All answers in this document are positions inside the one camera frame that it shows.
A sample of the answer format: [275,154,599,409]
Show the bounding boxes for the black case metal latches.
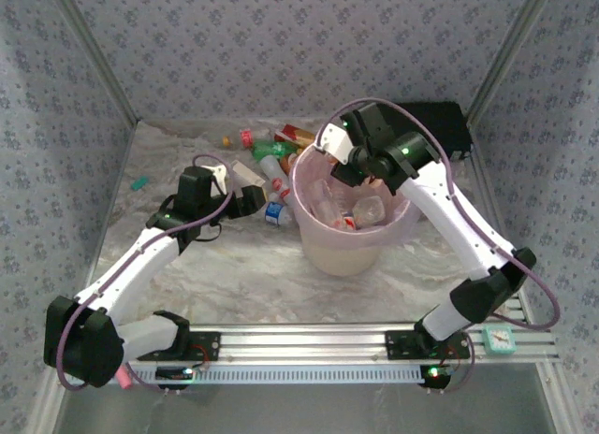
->
[387,100,474,163]

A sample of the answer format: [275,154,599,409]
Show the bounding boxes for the mint square clock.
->
[481,325,518,354]

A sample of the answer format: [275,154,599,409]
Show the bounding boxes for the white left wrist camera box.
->
[208,165,235,199]

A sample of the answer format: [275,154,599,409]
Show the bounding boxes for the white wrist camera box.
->
[320,123,355,166]
[208,165,235,199]

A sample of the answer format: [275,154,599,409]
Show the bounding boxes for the red label bottle yellow cap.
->
[222,127,263,149]

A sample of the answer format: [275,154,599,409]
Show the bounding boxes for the green plastic bottle yellow cap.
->
[251,140,305,162]

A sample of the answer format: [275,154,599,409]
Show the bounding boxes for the aluminium frame bar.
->
[467,119,535,324]

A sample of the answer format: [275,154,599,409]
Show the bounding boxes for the small bottle blue label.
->
[264,193,295,228]

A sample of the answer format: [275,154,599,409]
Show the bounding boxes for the thin black cable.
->
[196,221,224,242]

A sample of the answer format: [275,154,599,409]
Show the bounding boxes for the beige plastic waste bin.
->
[289,143,420,277]

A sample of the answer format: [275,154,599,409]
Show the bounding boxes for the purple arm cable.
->
[314,96,562,393]
[56,153,234,392]

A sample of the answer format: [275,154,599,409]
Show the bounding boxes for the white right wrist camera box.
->
[320,123,355,166]

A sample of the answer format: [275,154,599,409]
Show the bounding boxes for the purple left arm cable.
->
[56,153,234,392]

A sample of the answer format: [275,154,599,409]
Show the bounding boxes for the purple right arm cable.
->
[314,96,562,393]

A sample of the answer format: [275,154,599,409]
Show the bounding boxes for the white slotted cable duct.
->
[111,364,422,384]

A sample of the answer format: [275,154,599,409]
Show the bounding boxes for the white rectangular carton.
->
[228,160,268,192]

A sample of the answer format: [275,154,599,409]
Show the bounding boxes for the ribbed clear plastic bottle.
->
[308,179,345,220]

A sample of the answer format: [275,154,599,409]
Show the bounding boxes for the aluminium mounting rail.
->
[125,321,561,365]

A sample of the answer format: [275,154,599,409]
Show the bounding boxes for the aluminium frame post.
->
[467,0,558,122]
[46,0,140,124]

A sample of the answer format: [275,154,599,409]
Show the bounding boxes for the pink plastic bin liner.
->
[289,143,420,248]

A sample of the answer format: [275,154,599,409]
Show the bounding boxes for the small circuit board green light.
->
[418,364,453,389]
[155,366,196,383]

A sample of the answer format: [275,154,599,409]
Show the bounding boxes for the white bottle red label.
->
[259,155,294,206]

